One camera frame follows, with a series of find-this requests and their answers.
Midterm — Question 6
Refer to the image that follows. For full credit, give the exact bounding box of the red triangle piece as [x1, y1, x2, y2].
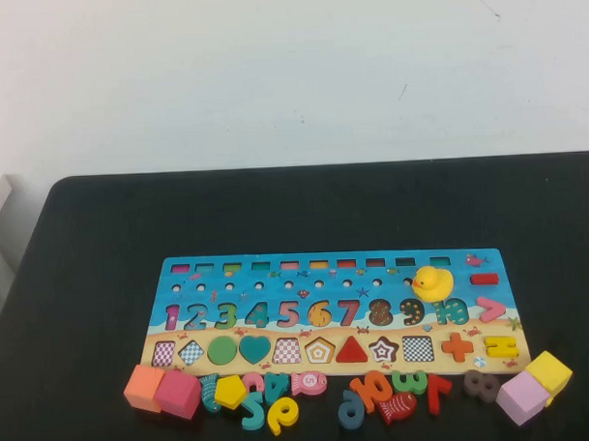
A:
[335, 334, 370, 365]

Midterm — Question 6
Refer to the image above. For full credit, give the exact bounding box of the red wooden fish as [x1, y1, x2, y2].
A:
[377, 391, 420, 426]

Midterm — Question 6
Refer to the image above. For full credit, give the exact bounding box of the yellow wooden cube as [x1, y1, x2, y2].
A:
[524, 349, 575, 409]

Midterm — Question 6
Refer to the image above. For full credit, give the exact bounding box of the yellow number nine piece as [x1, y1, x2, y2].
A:
[265, 396, 301, 436]

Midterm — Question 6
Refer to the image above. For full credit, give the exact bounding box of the yellow pentagon piece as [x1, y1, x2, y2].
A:
[212, 374, 250, 411]

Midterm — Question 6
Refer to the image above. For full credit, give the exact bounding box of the green circle piece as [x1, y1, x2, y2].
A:
[207, 336, 240, 366]

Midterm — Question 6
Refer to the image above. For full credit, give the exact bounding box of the lilac wooden cube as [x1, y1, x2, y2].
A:
[494, 369, 550, 428]

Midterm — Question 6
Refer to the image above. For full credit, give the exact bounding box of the teal number four piece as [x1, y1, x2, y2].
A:
[262, 371, 293, 404]

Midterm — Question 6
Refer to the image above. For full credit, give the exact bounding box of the orange plus sign piece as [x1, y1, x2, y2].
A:
[441, 332, 476, 363]

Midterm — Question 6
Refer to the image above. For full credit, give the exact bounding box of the yellow equals sign piece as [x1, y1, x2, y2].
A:
[485, 335, 521, 360]

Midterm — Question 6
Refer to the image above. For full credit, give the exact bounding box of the teal heart piece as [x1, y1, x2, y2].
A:
[238, 335, 274, 366]

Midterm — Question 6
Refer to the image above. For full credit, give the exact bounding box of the blue number five piece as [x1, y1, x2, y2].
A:
[240, 391, 275, 431]

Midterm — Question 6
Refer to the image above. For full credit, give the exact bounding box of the brown number eight piece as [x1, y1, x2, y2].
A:
[462, 369, 501, 402]

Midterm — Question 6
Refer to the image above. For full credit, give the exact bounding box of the magenta foam cube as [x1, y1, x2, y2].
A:
[153, 367, 205, 422]

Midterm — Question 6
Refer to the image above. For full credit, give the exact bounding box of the colourful wooden number puzzle board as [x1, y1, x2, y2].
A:
[136, 244, 535, 386]

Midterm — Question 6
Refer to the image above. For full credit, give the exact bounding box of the pink greater-than sign piece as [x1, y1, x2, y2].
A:
[476, 294, 508, 322]

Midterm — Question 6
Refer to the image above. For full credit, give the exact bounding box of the red number seven piece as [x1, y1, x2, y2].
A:
[425, 372, 456, 416]

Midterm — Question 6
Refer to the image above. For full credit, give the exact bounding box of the orange foam cube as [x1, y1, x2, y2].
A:
[123, 364, 167, 414]

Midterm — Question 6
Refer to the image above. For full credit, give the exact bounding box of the blue number six piece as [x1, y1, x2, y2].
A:
[337, 388, 368, 431]

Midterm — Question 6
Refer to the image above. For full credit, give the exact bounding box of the yellow rubber duck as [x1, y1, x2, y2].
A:
[410, 264, 456, 305]

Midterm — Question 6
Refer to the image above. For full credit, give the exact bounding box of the pink number five piece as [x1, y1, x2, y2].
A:
[240, 370, 267, 397]

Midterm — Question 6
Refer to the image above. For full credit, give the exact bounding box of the teal wooden fish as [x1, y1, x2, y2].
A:
[198, 372, 224, 414]

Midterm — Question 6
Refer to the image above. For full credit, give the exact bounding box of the pink wooden fish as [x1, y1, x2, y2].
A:
[290, 369, 329, 397]

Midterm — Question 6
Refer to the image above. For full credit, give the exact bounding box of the green number three piece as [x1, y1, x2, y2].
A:
[391, 368, 429, 397]

